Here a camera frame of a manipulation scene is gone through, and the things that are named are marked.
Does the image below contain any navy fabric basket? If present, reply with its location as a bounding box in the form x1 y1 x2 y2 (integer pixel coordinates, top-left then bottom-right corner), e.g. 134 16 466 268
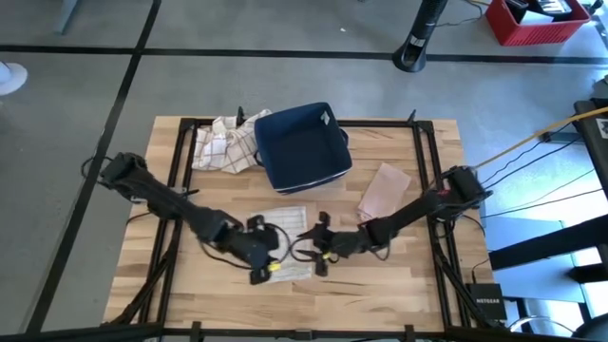
253 101 353 195

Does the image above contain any white brown-checked towel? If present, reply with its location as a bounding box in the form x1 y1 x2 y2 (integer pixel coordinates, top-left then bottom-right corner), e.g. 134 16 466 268
190 108 273 175

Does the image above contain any black floor cable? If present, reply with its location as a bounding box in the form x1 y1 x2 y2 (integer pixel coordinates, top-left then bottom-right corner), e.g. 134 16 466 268
493 168 596 213
478 187 604 219

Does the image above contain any white grey-plaid towel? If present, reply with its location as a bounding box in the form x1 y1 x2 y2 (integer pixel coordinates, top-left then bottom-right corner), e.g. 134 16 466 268
245 205 315 285

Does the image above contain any pink towel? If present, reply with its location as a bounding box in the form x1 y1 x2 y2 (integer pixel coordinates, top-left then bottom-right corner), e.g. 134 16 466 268
356 161 412 222

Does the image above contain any red plastic crate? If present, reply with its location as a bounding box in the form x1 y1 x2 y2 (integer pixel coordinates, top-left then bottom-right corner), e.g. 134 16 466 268
484 0 591 48

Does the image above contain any grey metal leg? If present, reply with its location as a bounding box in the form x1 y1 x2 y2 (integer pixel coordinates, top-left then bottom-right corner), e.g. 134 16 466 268
50 0 80 37

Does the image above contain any yellow cable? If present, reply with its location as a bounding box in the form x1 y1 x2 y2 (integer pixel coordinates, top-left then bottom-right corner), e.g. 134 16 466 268
473 104 608 170

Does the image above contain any black aluminium frame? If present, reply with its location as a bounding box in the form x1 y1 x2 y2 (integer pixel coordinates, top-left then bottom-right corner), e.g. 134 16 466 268
0 106 608 342

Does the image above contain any black round chair base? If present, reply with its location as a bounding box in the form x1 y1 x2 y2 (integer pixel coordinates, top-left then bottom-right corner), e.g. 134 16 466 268
569 311 608 342

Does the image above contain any white round floor object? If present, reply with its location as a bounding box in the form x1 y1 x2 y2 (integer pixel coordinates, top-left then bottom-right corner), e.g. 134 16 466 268
0 61 29 96

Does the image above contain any black metal stand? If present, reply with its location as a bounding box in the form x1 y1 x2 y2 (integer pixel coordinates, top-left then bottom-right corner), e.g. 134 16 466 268
487 212 608 285

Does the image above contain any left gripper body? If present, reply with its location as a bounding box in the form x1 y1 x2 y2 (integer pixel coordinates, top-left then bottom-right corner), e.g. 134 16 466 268
220 213 282 286

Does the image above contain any black white keyboard device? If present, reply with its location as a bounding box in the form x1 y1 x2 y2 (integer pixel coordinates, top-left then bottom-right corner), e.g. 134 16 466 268
529 0 574 20

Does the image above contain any black equipment case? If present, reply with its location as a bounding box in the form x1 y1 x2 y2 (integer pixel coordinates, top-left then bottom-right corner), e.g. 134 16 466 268
572 97 608 200

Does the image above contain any black Netgear switch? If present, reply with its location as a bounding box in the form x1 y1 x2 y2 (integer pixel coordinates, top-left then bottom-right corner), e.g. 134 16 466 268
464 282 507 321

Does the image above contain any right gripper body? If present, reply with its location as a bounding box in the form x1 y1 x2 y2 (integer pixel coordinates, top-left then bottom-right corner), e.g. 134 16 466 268
313 211 371 278

